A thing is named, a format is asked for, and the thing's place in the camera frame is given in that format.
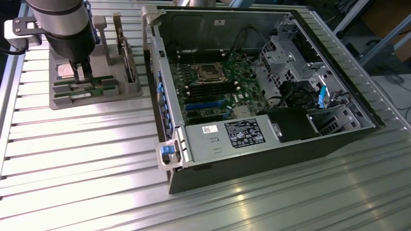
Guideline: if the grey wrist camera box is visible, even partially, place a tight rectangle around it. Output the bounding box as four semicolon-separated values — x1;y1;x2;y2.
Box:
2;18;44;47

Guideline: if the black camera cable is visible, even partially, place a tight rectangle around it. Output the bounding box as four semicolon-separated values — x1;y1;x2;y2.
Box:
0;46;26;55

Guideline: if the silver chipset heatsink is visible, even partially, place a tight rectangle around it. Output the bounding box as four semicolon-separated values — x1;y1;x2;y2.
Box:
232;106;253;118

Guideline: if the black open PC case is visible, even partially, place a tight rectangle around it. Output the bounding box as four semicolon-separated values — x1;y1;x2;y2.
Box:
140;5;387;195

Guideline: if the black RAM slot bank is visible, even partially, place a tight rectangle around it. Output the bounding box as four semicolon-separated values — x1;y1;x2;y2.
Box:
177;49;225;65
185;81;240;98

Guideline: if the green motherboard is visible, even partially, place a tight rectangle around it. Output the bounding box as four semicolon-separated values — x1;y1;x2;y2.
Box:
168;51;268;126

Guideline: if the CPU socket with metal frame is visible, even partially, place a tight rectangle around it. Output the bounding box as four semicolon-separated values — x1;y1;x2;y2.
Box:
194;62;228;84

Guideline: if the blue expansion slot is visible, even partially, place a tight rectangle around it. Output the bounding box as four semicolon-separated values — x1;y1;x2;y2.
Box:
185;101;221;111

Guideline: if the black expansion slot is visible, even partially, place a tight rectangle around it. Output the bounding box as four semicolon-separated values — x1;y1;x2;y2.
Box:
186;114;225;123

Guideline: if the metal disk bay cage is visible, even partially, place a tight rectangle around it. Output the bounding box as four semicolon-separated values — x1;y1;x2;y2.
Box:
256;35;324;97

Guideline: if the black wire in case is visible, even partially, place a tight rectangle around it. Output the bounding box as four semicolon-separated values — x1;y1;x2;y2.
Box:
236;26;261;56

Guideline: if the silver CPU chip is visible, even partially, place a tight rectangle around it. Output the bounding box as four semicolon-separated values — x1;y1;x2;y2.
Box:
56;64;77;79

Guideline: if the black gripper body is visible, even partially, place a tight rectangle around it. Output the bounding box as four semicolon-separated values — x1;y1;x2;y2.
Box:
45;33;97;66

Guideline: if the aluminium frame desk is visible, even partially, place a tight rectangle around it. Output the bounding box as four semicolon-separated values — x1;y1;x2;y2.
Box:
332;0;411;75

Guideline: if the graphics card with metal bracket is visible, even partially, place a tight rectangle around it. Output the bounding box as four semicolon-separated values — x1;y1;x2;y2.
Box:
113;15;137;84

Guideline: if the green RAM stick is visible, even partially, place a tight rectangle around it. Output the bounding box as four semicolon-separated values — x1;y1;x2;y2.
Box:
52;75;116;86
53;89;118;100
52;83;118;93

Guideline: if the grey parts rack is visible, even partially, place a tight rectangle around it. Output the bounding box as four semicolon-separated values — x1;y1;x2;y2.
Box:
48;15;144;111

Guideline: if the blue cable on arm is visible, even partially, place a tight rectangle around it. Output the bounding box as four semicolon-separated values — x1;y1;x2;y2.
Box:
84;0;98;45

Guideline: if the grey power supply unit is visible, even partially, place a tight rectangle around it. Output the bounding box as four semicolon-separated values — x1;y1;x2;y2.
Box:
184;114;284;162

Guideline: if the black plastic fan shroud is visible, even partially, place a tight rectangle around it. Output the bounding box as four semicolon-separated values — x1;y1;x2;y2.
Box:
257;106;323;144

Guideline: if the blue flat wire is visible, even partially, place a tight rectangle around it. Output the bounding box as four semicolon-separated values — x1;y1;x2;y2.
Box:
315;85;328;109

